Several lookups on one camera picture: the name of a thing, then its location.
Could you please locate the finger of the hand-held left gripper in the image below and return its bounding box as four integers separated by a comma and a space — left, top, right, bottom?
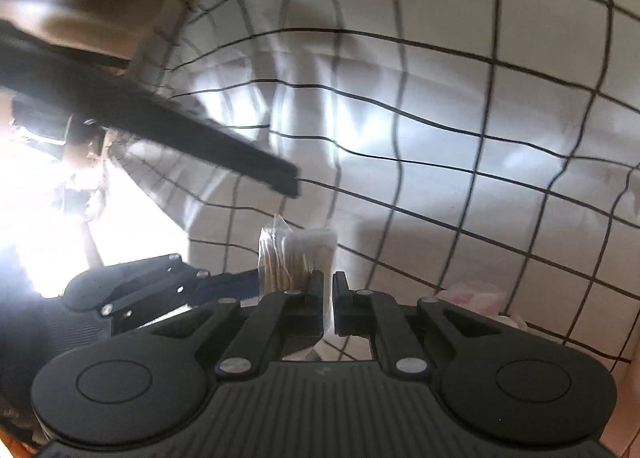
107, 253, 261, 299
99, 294, 221, 333

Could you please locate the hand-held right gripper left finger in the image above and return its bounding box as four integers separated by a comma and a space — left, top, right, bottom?
150, 270, 326, 381

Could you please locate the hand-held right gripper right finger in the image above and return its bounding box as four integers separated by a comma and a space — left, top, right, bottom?
332, 270, 501, 381

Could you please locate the cotton swab packet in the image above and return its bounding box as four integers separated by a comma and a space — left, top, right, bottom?
256, 214, 338, 339

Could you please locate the black monitor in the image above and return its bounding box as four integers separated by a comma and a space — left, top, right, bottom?
0, 20, 302, 197

